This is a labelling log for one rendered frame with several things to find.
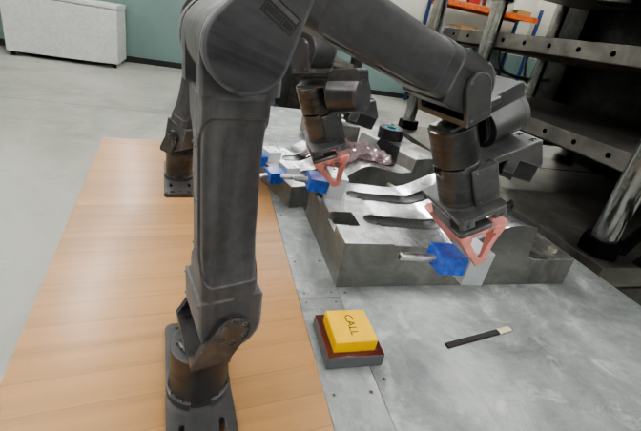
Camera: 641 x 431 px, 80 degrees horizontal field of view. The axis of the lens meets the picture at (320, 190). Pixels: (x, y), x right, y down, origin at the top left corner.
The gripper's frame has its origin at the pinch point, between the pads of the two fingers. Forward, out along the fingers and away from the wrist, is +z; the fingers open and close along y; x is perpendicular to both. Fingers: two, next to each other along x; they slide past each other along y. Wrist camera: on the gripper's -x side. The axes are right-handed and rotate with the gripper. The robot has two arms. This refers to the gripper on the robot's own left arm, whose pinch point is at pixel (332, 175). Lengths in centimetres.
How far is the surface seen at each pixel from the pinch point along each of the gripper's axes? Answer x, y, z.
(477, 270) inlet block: -13.4, -31.1, 2.3
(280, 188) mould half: 11.2, 13.9, 7.9
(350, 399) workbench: 8.7, -40.7, 5.8
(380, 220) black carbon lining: -6.0, -9.7, 6.6
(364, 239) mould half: -0.9, -17.9, 2.7
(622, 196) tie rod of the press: -67, -4, 26
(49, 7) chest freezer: 276, 617, -28
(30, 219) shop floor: 148, 128, 53
